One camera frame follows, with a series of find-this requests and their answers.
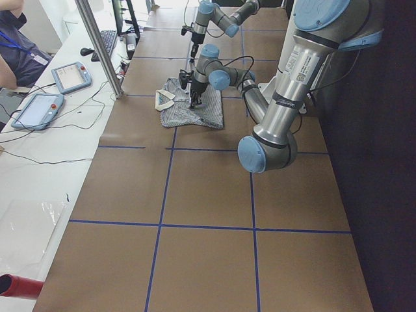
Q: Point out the clear plastic bag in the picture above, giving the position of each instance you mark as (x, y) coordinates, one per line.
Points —
(26, 229)

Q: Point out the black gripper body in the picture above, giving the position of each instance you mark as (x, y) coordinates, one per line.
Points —
(197, 88)
(195, 43)

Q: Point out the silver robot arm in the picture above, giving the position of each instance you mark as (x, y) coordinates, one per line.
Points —
(316, 30)
(209, 11)

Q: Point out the black computer keyboard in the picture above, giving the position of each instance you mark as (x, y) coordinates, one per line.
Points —
(109, 38)

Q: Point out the black computer mouse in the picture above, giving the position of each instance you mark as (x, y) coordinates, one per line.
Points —
(86, 51)

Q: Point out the far blue teach pendant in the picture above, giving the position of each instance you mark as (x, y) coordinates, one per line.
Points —
(71, 77)

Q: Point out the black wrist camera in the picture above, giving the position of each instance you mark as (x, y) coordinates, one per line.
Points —
(185, 77)
(186, 29)

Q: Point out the aluminium frame post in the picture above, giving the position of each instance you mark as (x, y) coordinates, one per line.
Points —
(92, 29)

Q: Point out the seated person dark shirt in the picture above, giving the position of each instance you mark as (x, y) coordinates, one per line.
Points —
(22, 61)

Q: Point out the navy white striped polo shirt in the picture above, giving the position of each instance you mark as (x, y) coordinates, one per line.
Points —
(173, 103)

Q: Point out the blue teach pendant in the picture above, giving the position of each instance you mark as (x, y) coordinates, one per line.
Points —
(38, 112)
(71, 77)

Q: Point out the near blue teach pendant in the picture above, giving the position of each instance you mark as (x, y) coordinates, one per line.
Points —
(38, 112)

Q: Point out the black monitor stand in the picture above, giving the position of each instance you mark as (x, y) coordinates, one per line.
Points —
(125, 19)

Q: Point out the red cylinder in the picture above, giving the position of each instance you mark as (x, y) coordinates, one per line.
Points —
(20, 287)

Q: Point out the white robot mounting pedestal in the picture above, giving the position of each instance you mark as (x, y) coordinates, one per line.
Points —
(280, 82)

